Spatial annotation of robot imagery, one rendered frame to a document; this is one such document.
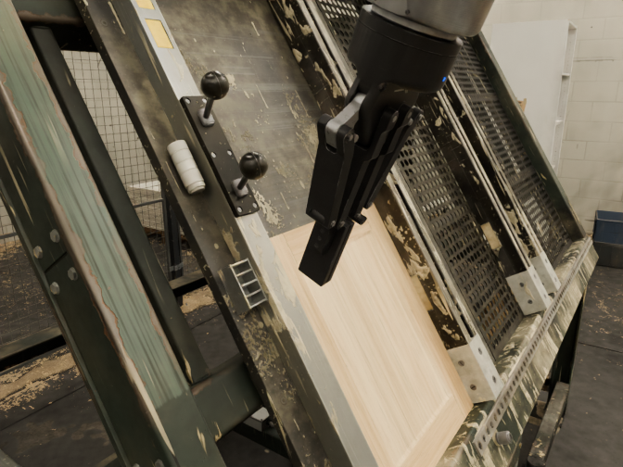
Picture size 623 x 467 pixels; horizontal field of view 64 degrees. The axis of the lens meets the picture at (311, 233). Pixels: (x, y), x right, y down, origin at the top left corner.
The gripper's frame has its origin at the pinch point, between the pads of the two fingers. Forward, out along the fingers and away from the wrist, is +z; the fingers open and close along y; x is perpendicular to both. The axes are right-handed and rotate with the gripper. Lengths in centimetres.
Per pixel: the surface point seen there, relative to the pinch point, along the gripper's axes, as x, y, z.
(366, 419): 8.0, -22.3, 39.3
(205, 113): -33.4, -16.8, 4.9
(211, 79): -29.2, -12.3, -2.5
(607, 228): 45, -449, 130
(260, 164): -18.4, -12.4, 4.2
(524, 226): 6, -125, 39
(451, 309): 7, -56, 35
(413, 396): 11, -37, 43
